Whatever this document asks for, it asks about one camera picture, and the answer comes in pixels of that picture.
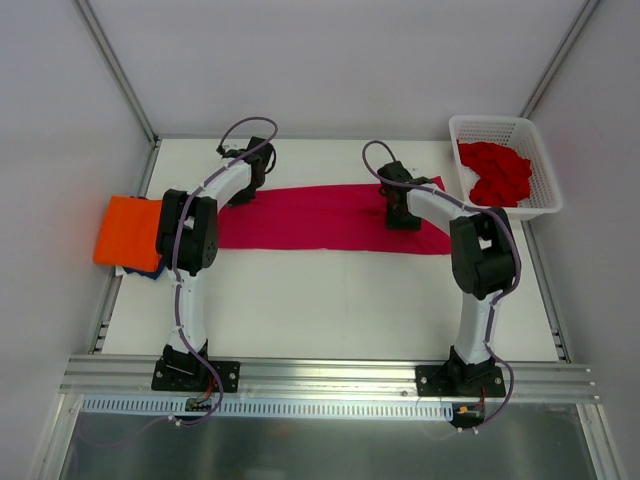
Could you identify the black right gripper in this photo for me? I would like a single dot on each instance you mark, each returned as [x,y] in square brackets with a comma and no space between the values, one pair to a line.
[400,215]

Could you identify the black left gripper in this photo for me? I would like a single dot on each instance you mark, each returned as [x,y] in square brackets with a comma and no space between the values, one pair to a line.
[242,194]

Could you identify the magenta t shirt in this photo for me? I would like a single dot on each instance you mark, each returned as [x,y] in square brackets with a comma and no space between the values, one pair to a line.
[348,217]

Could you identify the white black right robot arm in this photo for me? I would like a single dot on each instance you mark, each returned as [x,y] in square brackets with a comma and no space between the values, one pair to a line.
[485,264]

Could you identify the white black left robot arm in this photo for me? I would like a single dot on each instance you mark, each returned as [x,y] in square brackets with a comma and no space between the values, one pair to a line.
[188,241]

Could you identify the red t shirt in basket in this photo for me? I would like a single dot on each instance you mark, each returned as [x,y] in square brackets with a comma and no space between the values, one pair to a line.
[503,175]

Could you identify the white plastic basket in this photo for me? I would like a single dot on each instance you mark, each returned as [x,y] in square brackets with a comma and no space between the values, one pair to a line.
[522,136]

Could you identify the folded orange t shirt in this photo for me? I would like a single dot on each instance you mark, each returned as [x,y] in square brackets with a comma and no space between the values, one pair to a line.
[127,235]

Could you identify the folded blue t shirt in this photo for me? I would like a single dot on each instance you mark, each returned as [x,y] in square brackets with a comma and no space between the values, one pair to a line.
[150,275]

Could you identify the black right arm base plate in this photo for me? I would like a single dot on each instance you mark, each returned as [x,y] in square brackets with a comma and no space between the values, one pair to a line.
[449,380]

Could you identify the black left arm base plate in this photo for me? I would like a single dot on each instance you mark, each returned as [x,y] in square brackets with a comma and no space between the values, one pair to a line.
[167,379]

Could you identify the white slotted cable duct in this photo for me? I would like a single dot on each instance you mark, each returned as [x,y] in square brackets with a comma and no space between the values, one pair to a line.
[185,407]

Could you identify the aluminium mounting rail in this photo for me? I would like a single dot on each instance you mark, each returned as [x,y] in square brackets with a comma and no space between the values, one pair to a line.
[531,382]

